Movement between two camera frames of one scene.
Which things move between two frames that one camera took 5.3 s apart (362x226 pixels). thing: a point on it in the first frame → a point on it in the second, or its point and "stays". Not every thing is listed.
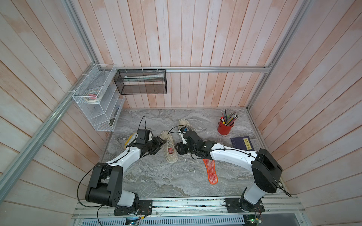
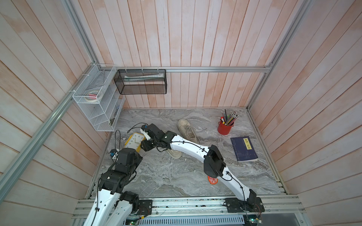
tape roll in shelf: (91, 96) stays
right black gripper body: (185, 149) → (149, 145)
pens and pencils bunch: (228, 120) stays
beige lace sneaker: (183, 123) stays
